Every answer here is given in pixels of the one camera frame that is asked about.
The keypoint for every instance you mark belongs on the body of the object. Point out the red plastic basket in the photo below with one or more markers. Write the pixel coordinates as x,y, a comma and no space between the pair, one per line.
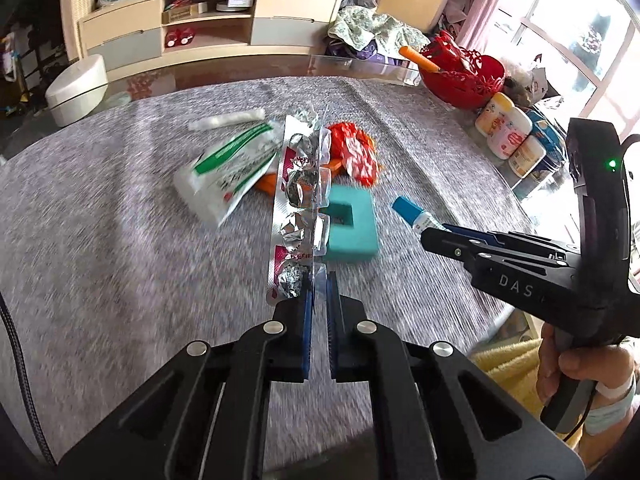
465,85

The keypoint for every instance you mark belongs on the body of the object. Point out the person's right hand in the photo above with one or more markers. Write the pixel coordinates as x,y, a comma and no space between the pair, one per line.
590,365

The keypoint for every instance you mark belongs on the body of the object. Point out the grey woven table mat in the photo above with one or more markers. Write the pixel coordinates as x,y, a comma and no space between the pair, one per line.
100,260

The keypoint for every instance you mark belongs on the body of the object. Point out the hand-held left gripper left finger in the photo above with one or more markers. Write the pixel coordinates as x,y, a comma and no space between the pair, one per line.
306,330

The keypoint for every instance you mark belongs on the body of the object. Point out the silver foil blister pack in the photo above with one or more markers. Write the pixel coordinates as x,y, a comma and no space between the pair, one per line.
295,195

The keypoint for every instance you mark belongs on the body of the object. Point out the blue tissue packet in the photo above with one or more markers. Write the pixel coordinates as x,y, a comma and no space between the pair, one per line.
547,127

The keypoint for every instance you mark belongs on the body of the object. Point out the red wrapper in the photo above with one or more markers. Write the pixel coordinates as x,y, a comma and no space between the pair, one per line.
355,152

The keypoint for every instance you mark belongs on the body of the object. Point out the orange stick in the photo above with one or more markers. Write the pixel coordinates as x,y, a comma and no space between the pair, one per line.
417,57

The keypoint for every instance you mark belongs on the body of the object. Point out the white bottle orange label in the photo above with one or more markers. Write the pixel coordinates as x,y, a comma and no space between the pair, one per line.
525,157

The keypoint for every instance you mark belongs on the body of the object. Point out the person's right forearm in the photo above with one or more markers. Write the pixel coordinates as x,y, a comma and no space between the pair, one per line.
610,415

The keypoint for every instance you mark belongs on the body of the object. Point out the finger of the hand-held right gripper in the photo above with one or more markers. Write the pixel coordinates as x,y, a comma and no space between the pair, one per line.
440,242
475,235

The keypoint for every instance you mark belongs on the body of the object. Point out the floral cloth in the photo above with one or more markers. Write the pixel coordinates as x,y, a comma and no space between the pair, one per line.
380,27

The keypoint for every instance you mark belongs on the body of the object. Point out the teal foam block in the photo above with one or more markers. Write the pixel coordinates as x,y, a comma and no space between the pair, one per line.
360,240

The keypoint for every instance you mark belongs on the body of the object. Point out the pink curtain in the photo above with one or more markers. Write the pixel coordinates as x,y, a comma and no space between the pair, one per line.
480,5

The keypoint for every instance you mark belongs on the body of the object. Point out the blue capped small tube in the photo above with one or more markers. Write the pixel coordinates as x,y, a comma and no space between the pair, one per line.
407,208

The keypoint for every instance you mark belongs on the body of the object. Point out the pile of plastic bags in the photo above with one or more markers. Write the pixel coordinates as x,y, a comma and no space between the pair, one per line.
525,82

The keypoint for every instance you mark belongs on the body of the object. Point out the white round appliance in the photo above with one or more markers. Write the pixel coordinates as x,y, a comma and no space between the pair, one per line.
75,90

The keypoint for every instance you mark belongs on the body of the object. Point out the woven folding screen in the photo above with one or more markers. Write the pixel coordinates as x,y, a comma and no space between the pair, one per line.
75,0

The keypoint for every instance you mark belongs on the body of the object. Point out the brown box on shelf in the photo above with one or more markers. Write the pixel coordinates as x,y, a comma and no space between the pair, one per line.
182,14

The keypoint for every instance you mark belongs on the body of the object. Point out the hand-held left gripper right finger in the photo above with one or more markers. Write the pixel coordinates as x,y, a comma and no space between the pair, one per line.
332,330

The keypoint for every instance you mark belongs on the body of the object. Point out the red items on shelf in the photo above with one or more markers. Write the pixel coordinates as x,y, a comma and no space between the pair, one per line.
179,37

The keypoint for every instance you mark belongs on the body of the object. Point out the yellow fleece clothing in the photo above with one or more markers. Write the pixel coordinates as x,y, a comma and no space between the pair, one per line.
505,375

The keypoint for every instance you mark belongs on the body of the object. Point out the white bottle pink label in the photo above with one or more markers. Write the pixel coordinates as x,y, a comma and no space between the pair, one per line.
510,135

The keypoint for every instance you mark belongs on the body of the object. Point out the white box on shelf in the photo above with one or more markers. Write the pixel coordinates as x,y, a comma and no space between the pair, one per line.
235,1

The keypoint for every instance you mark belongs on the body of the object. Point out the white green toothpaste tube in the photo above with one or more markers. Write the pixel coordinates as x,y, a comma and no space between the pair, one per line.
225,170

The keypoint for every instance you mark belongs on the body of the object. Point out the blue round tin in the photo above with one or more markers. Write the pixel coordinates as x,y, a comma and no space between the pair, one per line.
550,165

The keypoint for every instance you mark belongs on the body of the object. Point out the beige grey tv cabinet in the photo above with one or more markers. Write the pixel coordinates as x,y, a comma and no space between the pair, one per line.
285,25

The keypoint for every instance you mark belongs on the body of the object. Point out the orange packet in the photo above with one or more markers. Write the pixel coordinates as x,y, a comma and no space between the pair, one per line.
265,185

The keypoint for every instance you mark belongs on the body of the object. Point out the window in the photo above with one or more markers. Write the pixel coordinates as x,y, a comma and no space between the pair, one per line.
575,20

